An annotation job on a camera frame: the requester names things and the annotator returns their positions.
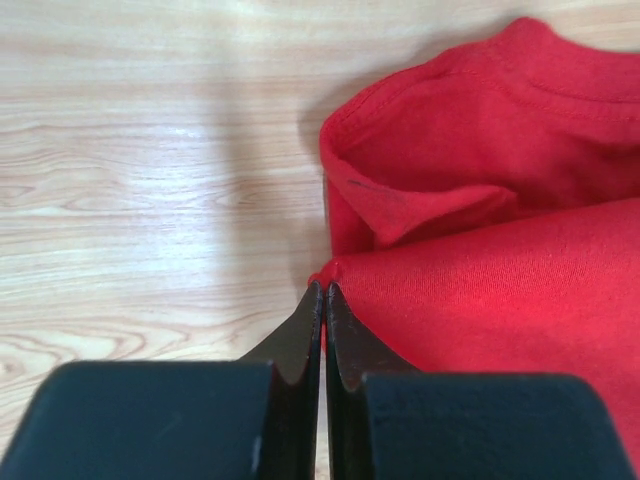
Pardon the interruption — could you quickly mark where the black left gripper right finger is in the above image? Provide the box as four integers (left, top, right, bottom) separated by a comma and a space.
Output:
325, 282, 418, 479

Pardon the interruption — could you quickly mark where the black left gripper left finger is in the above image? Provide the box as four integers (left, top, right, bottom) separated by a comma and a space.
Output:
240, 282, 323, 479

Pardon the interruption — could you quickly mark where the red t-shirt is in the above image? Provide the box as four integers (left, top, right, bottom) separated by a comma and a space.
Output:
307, 17, 640, 396

